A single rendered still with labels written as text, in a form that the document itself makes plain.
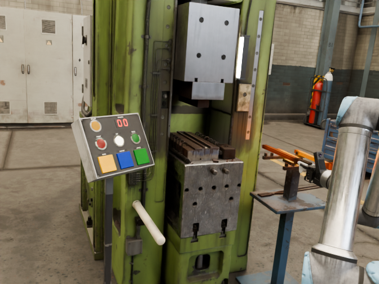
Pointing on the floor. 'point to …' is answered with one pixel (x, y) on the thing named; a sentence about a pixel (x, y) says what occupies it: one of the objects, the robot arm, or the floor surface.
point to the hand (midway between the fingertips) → (300, 161)
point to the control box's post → (108, 229)
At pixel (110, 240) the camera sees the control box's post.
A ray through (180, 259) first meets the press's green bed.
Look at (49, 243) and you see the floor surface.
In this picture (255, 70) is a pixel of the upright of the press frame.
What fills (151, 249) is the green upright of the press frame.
